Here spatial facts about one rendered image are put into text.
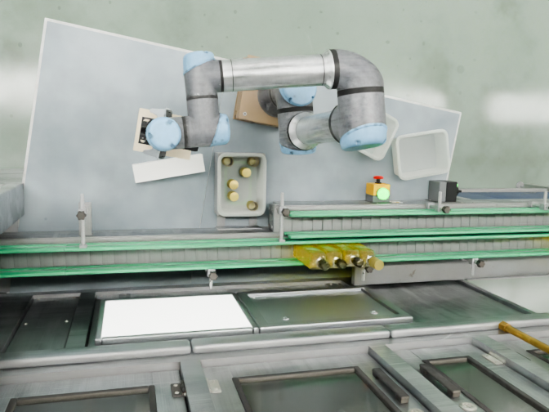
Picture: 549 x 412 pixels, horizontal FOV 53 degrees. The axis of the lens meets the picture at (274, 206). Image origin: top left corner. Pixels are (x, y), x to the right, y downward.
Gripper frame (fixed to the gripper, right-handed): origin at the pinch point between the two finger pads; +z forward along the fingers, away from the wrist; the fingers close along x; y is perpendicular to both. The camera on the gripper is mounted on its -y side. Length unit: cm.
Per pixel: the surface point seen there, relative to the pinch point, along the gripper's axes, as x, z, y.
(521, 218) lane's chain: 8, 24, -145
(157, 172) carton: 13.1, 29.2, -1.0
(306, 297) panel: 44, 4, -54
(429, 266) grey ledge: 32, 23, -108
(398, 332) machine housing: 43, -28, -70
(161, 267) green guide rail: 42.5, 14.5, -6.4
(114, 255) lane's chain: 42.1, 22.1, 8.6
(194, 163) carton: 8.3, 29.4, -12.9
